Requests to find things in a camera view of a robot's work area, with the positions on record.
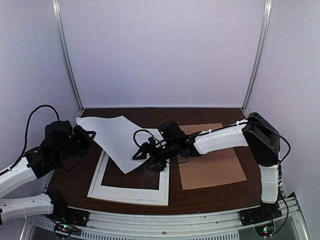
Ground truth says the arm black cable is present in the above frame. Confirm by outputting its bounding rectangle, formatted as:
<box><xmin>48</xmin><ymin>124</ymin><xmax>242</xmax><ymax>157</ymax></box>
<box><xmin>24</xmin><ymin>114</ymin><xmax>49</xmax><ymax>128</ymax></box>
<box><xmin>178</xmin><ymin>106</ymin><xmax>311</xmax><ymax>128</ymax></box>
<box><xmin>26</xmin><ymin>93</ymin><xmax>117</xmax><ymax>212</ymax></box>
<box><xmin>133</xmin><ymin>129</ymin><xmax>161</xmax><ymax>148</ymax></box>
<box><xmin>9</xmin><ymin>104</ymin><xmax>61</xmax><ymax>171</ymax></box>

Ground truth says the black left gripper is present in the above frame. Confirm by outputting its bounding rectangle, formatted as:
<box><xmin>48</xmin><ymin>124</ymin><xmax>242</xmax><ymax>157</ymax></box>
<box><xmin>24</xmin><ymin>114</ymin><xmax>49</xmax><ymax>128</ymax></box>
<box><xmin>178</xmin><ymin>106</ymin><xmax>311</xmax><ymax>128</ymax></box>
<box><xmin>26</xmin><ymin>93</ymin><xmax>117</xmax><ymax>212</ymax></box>
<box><xmin>55</xmin><ymin>124</ymin><xmax>96</xmax><ymax>165</ymax></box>

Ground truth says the white picture frame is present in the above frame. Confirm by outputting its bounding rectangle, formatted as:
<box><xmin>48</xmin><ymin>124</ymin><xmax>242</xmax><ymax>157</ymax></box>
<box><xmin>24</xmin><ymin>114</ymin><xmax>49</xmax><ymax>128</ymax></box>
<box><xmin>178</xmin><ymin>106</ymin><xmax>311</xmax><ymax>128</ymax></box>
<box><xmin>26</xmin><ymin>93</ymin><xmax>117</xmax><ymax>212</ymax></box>
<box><xmin>87</xmin><ymin>151</ymin><xmax>170</xmax><ymax>207</ymax></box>

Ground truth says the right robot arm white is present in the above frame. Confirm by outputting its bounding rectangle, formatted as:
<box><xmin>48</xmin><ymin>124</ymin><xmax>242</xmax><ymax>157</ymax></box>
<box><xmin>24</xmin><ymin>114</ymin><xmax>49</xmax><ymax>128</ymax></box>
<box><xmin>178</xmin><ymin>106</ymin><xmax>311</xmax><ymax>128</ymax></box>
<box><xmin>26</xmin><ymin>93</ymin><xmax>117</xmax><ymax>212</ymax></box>
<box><xmin>132</xmin><ymin>112</ymin><xmax>281</xmax><ymax>221</ymax></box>

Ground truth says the white mat board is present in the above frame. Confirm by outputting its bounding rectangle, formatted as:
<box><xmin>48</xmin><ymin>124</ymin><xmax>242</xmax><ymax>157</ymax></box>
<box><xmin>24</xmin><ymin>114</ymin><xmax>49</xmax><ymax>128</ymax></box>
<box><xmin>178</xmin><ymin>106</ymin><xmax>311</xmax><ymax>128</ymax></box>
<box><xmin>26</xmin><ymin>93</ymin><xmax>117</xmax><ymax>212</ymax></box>
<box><xmin>87</xmin><ymin>151</ymin><xmax>170</xmax><ymax>206</ymax></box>

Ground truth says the red and dark photo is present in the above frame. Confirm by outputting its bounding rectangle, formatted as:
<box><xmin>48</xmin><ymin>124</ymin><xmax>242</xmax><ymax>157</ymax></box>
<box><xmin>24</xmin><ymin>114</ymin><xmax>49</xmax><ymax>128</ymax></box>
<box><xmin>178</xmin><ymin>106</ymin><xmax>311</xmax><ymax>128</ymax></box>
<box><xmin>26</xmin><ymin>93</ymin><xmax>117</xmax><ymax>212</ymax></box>
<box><xmin>75</xmin><ymin>114</ymin><xmax>166</xmax><ymax>175</ymax></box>

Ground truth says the clear acrylic sheet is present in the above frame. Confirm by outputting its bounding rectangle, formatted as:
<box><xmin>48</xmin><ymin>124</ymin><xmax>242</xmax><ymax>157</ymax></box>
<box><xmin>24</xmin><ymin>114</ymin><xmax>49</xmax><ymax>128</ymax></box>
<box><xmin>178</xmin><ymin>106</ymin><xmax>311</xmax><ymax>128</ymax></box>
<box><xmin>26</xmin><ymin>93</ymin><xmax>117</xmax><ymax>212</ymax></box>
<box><xmin>101</xmin><ymin>158</ymin><xmax>160</xmax><ymax>190</ymax></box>

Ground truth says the right controller board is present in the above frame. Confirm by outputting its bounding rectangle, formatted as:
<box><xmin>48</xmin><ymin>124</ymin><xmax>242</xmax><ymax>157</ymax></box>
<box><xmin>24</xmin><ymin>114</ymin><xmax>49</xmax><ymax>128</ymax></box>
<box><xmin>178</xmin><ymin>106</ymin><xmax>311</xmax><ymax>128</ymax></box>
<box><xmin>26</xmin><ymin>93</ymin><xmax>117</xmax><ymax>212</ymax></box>
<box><xmin>254</xmin><ymin>222</ymin><xmax>276</xmax><ymax>238</ymax></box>

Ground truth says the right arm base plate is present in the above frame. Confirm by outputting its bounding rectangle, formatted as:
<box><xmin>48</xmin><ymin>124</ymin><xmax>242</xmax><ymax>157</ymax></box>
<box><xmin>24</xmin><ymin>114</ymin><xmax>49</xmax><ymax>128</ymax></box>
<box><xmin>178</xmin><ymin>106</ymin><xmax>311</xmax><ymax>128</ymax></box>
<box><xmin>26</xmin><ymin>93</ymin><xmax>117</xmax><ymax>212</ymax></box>
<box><xmin>239</xmin><ymin>202</ymin><xmax>282</xmax><ymax>227</ymax></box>

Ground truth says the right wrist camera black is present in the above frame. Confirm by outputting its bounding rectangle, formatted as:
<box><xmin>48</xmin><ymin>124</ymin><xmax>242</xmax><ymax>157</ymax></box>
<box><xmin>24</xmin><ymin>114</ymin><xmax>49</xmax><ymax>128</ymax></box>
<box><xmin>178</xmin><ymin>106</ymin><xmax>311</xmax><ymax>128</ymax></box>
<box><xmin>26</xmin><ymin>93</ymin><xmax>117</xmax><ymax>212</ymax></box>
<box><xmin>157</xmin><ymin>120</ymin><xmax>185</xmax><ymax>139</ymax></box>

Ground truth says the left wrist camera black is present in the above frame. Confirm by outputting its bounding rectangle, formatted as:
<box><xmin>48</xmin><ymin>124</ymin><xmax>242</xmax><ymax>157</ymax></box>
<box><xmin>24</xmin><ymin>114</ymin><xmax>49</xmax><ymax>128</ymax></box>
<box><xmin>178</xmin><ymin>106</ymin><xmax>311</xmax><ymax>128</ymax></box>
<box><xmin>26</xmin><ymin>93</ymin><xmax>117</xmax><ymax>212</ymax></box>
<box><xmin>44</xmin><ymin>120</ymin><xmax>72</xmax><ymax>142</ymax></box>

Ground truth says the left controller board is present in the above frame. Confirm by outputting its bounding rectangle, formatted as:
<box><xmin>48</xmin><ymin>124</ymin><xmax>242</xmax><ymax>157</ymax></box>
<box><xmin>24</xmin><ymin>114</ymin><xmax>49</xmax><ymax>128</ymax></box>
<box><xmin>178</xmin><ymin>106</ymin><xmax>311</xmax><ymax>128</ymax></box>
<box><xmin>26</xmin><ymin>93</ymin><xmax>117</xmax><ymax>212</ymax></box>
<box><xmin>53</xmin><ymin>222</ymin><xmax>79</xmax><ymax>239</ymax></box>

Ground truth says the aluminium corner post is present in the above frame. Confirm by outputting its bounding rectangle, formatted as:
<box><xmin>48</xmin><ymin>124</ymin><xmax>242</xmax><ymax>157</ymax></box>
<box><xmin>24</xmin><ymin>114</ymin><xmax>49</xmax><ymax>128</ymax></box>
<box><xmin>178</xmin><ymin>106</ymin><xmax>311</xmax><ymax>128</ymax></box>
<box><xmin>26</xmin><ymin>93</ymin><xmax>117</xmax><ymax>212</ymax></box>
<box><xmin>52</xmin><ymin>0</ymin><xmax>84</xmax><ymax>112</ymax></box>
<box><xmin>241</xmin><ymin>0</ymin><xmax>273</xmax><ymax>116</ymax></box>

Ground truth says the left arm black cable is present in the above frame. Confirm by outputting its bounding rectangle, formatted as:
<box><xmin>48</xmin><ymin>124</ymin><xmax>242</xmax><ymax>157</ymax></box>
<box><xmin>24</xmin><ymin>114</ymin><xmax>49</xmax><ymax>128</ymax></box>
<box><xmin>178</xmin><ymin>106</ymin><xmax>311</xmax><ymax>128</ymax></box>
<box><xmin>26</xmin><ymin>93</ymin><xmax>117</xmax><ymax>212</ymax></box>
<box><xmin>9</xmin><ymin>104</ymin><xmax>61</xmax><ymax>171</ymax></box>

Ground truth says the aluminium front rail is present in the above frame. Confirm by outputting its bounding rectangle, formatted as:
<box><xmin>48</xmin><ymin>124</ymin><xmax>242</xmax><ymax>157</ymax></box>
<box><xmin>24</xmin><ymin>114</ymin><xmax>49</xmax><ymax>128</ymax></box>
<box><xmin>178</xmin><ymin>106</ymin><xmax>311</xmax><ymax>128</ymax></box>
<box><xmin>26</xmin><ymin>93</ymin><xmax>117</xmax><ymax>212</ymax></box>
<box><xmin>18</xmin><ymin>196</ymin><xmax>311</xmax><ymax>240</ymax></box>

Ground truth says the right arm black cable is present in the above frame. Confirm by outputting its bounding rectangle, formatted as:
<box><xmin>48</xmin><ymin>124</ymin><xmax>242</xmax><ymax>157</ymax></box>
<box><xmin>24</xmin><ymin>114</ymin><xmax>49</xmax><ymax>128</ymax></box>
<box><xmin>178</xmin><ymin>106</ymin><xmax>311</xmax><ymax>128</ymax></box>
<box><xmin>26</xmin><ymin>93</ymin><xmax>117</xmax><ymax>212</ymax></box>
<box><xmin>133</xmin><ymin>129</ymin><xmax>161</xmax><ymax>148</ymax></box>

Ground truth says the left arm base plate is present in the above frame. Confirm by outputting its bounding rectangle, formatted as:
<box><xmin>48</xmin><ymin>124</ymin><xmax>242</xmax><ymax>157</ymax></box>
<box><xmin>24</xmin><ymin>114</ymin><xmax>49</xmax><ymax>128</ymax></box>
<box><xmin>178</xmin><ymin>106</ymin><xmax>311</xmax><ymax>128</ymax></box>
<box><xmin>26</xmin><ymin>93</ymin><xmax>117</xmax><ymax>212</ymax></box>
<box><xmin>40</xmin><ymin>190</ymin><xmax>90</xmax><ymax>227</ymax></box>

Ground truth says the controller board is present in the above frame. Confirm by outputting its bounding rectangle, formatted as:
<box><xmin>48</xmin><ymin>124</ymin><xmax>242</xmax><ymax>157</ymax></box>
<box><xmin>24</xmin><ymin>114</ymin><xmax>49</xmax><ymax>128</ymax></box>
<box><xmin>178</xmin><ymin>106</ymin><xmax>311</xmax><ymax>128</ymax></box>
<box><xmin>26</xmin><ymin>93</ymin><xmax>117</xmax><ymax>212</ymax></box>
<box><xmin>254</xmin><ymin>222</ymin><xmax>276</xmax><ymax>238</ymax></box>
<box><xmin>53</xmin><ymin>222</ymin><xmax>79</xmax><ymax>239</ymax></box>

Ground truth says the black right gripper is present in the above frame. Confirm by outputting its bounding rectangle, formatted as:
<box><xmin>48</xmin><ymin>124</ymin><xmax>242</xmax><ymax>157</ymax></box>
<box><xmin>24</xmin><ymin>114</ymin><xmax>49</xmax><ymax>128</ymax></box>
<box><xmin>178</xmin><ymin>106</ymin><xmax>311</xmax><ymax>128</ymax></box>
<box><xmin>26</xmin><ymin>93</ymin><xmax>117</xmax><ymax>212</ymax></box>
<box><xmin>133</xmin><ymin>140</ymin><xmax>180</xmax><ymax>171</ymax></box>

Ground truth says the aluminium corner post right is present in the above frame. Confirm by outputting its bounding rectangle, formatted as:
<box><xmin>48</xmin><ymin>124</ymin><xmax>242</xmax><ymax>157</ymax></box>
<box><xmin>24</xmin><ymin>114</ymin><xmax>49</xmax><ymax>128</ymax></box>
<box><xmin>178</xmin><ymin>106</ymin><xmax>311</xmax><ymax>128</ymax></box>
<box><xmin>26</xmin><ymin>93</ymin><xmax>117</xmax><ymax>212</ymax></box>
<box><xmin>241</xmin><ymin>0</ymin><xmax>273</xmax><ymax>116</ymax></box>

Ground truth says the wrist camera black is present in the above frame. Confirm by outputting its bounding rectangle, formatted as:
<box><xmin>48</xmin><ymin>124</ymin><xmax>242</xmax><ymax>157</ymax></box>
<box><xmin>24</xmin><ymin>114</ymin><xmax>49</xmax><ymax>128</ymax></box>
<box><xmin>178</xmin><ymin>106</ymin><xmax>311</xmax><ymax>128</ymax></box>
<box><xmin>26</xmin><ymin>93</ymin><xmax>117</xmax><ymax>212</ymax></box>
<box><xmin>44</xmin><ymin>120</ymin><xmax>72</xmax><ymax>142</ymax></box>
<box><xmin>157</xmin><ymin>120</ymin><xmax>185</xmax><ymax>139</ymax></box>

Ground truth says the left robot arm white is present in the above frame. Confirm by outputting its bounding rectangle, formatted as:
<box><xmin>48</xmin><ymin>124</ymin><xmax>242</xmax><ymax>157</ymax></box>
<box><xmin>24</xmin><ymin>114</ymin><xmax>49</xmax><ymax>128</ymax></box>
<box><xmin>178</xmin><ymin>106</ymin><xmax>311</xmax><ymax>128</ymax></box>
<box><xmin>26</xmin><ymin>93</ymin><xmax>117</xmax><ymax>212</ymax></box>
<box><xmin>0</xmin><ymin>122</ymin><xmax>96</xmax><ymax>224</ymax></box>

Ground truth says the aluminium corner post left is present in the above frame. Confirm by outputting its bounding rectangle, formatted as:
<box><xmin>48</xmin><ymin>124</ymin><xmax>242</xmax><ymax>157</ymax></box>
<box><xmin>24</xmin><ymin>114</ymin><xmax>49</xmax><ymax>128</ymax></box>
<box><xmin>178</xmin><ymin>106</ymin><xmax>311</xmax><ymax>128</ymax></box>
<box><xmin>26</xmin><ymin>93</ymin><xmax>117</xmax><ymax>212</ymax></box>
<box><xmin>52</xmin><ymin>0</ymin><xmax>84</xmax><ymax>112</ymax></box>

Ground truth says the brown backing board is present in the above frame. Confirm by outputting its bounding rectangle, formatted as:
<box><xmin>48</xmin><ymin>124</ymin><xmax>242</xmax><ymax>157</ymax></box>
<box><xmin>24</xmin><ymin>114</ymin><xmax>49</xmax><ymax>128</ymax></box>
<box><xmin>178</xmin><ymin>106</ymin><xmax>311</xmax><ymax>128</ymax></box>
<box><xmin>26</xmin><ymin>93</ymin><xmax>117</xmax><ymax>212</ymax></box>
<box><xmin>176</xmin><ymin>122</ymin><xmax>247</xmax><ymax>191</ymax></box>

